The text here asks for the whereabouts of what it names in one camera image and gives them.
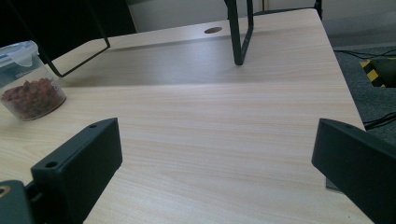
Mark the dried red fruit pieces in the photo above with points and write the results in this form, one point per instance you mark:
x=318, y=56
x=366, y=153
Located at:
x=32, y=98

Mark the yellow black striped floor marker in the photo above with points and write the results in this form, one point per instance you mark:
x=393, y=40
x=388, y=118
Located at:
x=373, y=73

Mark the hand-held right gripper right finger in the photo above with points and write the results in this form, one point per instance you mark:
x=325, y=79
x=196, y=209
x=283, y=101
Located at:
x=358, y=161

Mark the clear plastic container with lid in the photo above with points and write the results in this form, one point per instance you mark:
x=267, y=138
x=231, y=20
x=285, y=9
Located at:
x=26, y=84

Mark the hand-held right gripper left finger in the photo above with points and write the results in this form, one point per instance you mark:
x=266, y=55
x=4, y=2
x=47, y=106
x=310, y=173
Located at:
x=81, y=161

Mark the black metal stand frame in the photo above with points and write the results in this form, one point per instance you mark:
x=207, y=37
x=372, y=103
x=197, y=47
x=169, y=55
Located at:
x=77, y=62
x=241, y=34

